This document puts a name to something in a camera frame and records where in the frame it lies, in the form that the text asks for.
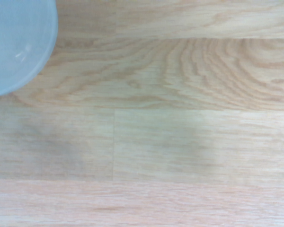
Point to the clear plastic pitcher blue lid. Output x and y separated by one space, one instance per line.
16 42

